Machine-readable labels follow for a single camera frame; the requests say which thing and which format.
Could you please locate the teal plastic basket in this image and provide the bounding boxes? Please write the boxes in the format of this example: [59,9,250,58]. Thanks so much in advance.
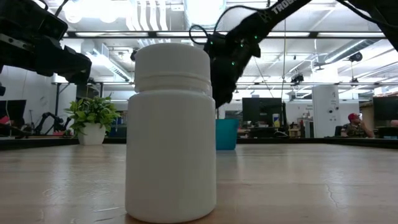
[215,118,240,151]

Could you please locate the person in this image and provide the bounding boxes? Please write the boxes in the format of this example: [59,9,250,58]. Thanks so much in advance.
[340,112,376,138]

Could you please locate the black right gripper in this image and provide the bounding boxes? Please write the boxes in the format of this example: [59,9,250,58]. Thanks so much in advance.
[205,32,261,109]

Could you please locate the black aluminium table frame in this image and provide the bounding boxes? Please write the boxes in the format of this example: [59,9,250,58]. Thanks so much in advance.
[0,136,398,151]

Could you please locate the white pillar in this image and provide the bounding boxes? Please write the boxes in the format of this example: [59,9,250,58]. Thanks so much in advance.
[312,85,340,138]

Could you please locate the white pill bottle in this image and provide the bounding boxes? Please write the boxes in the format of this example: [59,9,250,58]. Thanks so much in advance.
[124,42,218,224]

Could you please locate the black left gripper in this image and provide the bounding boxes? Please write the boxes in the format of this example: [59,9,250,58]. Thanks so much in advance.
[0,0,93,85]

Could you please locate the black metal rack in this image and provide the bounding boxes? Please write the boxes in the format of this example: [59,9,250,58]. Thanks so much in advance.
[51,81,105,131]

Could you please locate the thin hanging cable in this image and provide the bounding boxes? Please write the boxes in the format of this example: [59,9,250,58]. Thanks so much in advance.
[281,18,287,100]

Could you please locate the silver ventilation duct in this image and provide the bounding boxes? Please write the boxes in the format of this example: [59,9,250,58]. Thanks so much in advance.
[183,0,227,31]

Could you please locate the black right gripper cable loop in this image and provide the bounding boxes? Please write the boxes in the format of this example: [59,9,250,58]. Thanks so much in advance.
[188,5,265,46]

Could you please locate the green plant in white pot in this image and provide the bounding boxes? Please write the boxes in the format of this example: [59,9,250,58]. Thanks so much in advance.
[64,95,122,146]

